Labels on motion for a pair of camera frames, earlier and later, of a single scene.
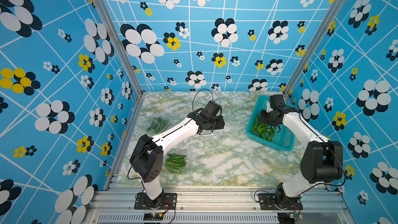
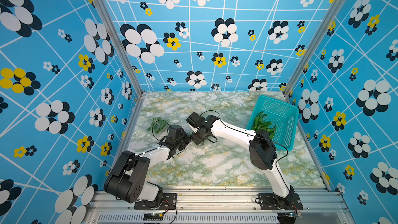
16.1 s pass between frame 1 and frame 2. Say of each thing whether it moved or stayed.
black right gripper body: moved
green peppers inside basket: stayed
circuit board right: stayed
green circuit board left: stayed
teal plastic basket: stayed
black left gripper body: moved
